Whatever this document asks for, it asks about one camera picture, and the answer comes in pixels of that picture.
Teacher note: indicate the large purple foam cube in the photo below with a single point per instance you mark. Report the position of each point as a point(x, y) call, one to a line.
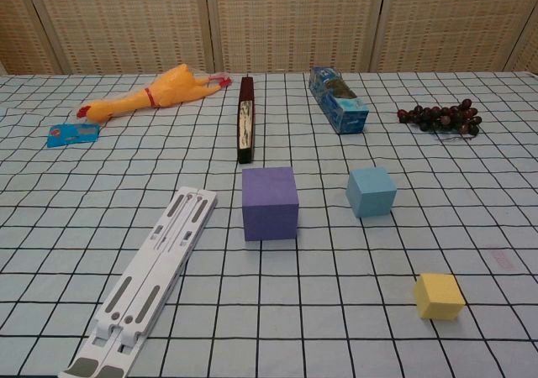
point(269, 206)

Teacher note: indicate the light blue foam cube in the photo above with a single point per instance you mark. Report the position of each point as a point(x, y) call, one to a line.
point(372, 193)

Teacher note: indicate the small yellow foam cube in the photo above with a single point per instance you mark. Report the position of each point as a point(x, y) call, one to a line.
point(439, 298)

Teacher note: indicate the long dark red box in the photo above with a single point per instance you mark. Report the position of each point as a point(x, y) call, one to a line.
point(245, 122)

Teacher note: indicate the blue cookie box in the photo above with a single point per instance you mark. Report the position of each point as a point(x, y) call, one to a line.
point(340, 109)

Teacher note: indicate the yellow rubber chicken toy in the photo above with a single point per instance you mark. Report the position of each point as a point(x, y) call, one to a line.
point(168, 90)

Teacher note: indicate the blue checkered tablecloth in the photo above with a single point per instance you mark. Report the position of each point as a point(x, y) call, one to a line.
point(294, 311)

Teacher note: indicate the white folding laptop stand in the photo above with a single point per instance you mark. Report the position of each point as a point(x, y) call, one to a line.
point(147, 269)

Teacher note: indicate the bamboo folding screen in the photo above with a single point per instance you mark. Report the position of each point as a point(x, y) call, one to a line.
point(294, 21)

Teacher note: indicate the dark red grape bunch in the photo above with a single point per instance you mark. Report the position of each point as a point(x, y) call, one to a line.
point(441, 117)

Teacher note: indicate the blue card packet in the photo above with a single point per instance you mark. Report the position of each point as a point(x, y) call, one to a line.
point(71, 135)

